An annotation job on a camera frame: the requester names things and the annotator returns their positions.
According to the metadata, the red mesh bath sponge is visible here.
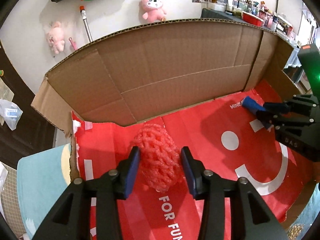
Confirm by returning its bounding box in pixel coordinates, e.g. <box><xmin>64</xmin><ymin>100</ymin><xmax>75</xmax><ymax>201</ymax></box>
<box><xmin>131</xmin><ymin>123</ymin><xmax>184</xmax><ymax>192</ymax></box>

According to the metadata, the teal star blanket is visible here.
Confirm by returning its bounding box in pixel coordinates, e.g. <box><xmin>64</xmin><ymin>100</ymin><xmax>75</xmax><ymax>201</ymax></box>
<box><xmin>17</xmin><ymin>144</ymin><xmax>71</xmax><ymax>238</ymax></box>

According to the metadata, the side table grey cloth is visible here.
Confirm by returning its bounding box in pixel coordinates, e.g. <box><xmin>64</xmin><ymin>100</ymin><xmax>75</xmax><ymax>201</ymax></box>
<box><xmin>200</xmin><ymin>8</ymin><xmax>302</xmax><ymax>68</ymax></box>

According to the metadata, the cardboard box red lining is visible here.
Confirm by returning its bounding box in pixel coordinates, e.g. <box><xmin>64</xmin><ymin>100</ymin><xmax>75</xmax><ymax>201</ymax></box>
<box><xmin>31</xmin><ymin>19</ymin><xmax>319</xmax><ymax>239</ymax></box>

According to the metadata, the red basin on table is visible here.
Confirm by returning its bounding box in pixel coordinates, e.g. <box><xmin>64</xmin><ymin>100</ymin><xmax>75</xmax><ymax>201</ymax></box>
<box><xmin>242</xmin><ymin>11</ymin><xmax>264</xmax><ymax>27</ymax></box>

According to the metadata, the dark brown door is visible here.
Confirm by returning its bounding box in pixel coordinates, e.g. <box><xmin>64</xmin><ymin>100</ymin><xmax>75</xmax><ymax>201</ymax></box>
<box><xmin>0</xmin><ymin>39</ymin><xmax>57</xmax><ymax>169</ymax></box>

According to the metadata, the plastic bag on door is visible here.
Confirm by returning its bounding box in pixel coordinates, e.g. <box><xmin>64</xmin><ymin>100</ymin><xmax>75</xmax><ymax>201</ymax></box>
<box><xmin>0</xmin><ymin>99</ymin><xmax>23</xmax><ymax>131</ymax></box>

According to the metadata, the pink fox plush on wall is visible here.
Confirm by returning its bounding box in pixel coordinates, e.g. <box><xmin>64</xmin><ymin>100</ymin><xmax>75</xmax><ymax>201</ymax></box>
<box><xmin>140</xmin><ymin>0</ymin><xmax>167</xmax><ymax>23</ymax></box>

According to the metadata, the pink broom handle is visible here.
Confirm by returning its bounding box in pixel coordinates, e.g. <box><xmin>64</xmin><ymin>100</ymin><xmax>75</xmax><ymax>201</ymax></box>
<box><xmin>69</xmin><ymin>37</ymin><xmax>78</xmax><ymax>50</ymax></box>

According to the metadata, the pink pig plush on wall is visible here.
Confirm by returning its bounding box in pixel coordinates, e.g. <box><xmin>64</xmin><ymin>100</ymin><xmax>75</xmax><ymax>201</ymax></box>
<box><xmin>46</xmin><ymin>21</ymin><xmax>65</xmax><ymax>55</ymax></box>

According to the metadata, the mop handle orange grip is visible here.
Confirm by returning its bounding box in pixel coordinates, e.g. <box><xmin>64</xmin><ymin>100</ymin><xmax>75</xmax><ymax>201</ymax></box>
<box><xmin>79</xmin><ymin>6</ymin><xmax>93</xmax><ymax>43</ymax></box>

